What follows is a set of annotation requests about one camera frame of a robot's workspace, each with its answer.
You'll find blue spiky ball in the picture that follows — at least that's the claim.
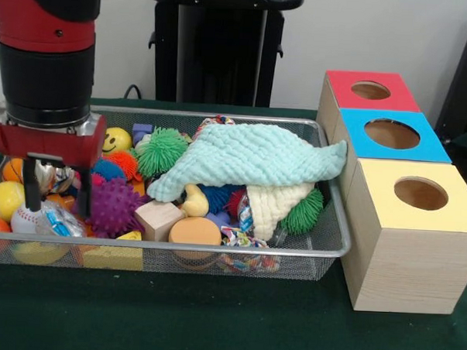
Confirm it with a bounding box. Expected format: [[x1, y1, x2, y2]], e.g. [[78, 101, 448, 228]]
[[197, 183, 235, 216]]

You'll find black floor stand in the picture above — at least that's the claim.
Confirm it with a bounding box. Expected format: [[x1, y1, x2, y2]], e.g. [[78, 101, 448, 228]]
[[434, 5, 467, 155]]

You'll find crushed silver can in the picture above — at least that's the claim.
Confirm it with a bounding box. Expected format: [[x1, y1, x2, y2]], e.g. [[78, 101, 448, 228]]
[[34, 160, 80, 197]]

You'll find dark green table cloth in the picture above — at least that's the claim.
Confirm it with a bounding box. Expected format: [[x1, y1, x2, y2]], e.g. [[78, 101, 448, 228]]
[[0, 94, 467, 350]]

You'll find clear mesh bin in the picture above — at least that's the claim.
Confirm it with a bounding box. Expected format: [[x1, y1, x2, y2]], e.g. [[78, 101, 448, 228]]
[[0, 101, 358, 283]]

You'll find mint green cloth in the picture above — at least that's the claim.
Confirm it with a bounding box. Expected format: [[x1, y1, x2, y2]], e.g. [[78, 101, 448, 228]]
[[146, 118, 350, 211]]

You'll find yellow ball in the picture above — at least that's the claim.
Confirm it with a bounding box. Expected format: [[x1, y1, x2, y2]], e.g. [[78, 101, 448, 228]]
[[0, 181, 29, 225]]

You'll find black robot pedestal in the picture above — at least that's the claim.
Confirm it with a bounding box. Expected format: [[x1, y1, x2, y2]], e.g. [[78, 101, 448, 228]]
[[139, 0, 305, 109]]

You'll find wooden three-hole sorting box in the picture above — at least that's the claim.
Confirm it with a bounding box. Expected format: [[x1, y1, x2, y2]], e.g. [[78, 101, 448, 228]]
[[307, 69, 467, 316]]

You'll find cream knitted cloth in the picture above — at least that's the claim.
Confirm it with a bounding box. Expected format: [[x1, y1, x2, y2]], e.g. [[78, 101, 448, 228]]
[[243, 179, 316, 244]]

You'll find green spiky ball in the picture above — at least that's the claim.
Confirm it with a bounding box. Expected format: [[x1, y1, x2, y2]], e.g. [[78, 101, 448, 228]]
[[136, 126, 191, 181], [279, 187, 325, 236]]

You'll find wooden cube block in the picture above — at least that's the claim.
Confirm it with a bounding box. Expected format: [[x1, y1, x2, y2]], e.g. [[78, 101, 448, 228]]
[[133, 199, 186, 243]]

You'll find orange round disc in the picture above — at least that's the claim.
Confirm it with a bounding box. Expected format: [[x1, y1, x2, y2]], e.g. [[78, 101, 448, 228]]
[[167, 216, 223, 262]]

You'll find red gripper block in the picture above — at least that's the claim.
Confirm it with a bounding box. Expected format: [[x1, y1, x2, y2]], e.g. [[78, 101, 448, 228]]
[[0, 103, 108, 218]]

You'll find purple spiky ball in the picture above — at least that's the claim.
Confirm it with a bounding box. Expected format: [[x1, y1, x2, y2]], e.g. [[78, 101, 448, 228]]
[[85, 177, 149, 240]]

